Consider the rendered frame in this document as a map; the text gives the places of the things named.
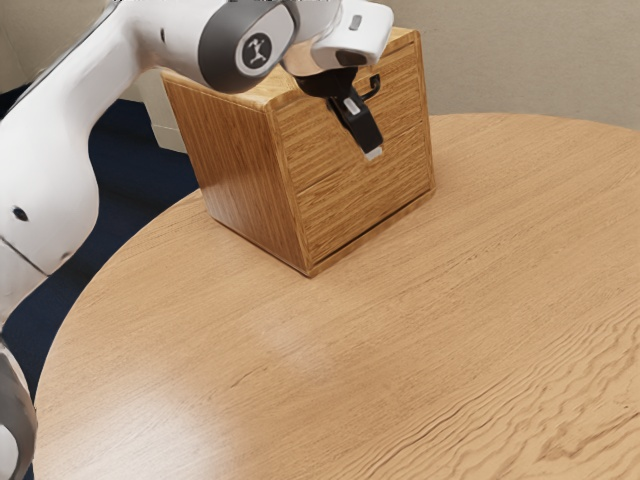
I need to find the wooden drawer cabinet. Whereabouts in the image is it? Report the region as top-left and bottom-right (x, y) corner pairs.
(160, 25), (438, 279)

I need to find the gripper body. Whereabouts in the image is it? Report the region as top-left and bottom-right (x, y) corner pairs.
(293, 66), (359, 100)

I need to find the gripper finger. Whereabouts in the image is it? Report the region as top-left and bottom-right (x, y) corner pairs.
(326, 95), (385, 162)
(341, 85), (374, 118)

